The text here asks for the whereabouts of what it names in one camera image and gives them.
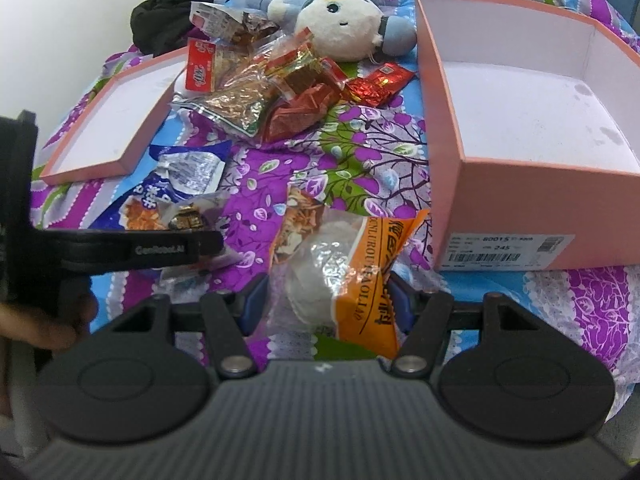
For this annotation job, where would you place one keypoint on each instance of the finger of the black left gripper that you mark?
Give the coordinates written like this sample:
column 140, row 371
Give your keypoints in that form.
column 95, row 252

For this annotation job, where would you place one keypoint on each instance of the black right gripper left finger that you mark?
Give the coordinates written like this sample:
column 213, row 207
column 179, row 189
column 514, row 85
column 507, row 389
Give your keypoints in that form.
column 230, row 318

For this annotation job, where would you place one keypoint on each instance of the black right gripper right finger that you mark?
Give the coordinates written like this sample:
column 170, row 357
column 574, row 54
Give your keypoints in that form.
column 426, row 314

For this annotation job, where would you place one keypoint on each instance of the blue white snack packet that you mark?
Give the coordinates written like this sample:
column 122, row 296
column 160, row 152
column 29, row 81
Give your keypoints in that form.
column 181, row 173

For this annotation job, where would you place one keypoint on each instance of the orange clear bun snack packet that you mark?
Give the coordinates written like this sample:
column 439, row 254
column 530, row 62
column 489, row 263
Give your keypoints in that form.
column 329, row 270

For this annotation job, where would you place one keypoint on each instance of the clear green-edged snack packet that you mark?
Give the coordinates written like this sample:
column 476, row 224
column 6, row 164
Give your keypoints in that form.
column 239, row 110

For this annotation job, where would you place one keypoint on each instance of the person's left hand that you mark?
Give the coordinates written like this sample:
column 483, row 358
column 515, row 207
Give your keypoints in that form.
column 37, row 329

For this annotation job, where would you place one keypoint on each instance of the pink box lid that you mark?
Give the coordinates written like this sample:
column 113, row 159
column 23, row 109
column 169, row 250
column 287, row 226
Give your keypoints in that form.
column 110, row 136

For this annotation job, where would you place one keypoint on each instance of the purple floral bed quilt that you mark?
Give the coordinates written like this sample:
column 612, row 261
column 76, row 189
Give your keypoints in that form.
column 365, row 161

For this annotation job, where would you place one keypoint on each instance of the dark red snack packet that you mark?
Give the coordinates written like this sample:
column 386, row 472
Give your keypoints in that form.
column 292, row 117

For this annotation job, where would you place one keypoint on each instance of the red white snack packet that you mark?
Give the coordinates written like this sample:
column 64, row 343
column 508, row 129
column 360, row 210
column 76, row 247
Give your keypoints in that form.
column 200, row 66

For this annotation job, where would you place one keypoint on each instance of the pink cardboard box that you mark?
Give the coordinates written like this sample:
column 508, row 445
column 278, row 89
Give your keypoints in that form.
column 532, row 126

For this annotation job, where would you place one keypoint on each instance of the shiny red snack packet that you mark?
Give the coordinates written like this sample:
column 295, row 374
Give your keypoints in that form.
column 379, row 87

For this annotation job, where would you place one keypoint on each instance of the clear brown snack packet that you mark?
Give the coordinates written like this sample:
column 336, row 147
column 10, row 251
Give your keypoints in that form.
column 230, row 25

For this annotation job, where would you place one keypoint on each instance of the blue white plush toy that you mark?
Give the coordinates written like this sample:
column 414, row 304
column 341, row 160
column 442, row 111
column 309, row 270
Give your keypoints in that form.
column 345, row 30

